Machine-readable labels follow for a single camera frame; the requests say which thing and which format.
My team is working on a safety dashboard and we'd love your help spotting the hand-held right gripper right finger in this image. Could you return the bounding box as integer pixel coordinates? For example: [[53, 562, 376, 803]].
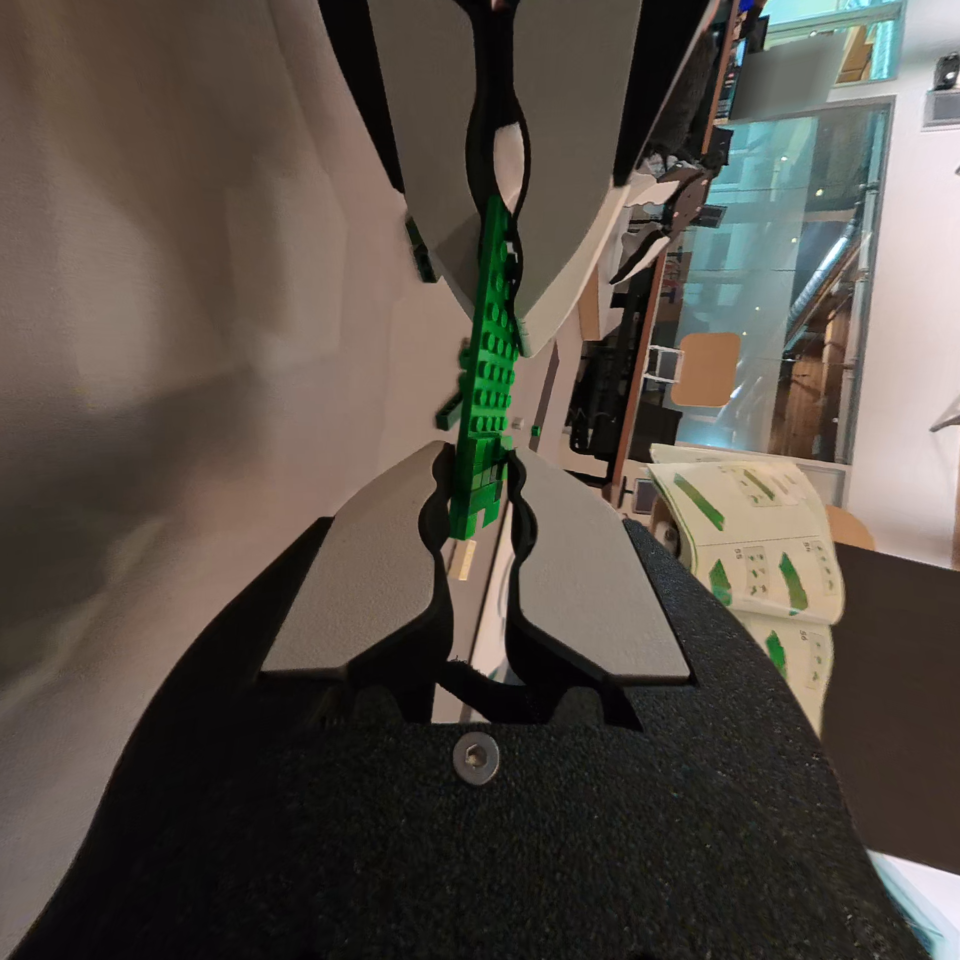
[[507, 452, 693, 696]]

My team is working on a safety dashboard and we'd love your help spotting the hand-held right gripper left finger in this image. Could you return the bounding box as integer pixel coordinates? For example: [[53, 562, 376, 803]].
[[261, 441, 457, 704]]

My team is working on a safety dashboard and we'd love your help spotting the black panel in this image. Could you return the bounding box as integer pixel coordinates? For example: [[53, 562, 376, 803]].
[[821, 543, 960, 875]]

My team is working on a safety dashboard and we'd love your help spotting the white flat object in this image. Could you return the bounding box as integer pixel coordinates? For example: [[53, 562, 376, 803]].
[[866, 847, 960, 960]]

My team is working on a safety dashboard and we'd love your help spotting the silver ventilation duct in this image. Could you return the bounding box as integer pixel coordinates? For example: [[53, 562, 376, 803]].
[[780, 176, 882, 361]]

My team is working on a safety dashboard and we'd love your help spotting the open instruction booklet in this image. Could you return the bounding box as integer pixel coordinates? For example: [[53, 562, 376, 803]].
[[646, 442, 847, 740]]

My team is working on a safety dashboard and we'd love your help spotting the long green studded plate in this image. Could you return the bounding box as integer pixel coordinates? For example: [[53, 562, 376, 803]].
[[448, 196, 522, 543]]

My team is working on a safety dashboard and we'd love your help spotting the wooden chair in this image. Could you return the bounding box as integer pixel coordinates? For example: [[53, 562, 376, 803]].
[[671, 332, 742, 410]]

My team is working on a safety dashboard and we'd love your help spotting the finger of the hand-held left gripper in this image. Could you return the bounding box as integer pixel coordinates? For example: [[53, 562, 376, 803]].
[[497, 0, 655, 360], [369, 0, 498, 303]]

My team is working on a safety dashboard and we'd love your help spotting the grey desk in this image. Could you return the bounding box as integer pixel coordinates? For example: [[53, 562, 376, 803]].
[[0, 0, 624, 960]]

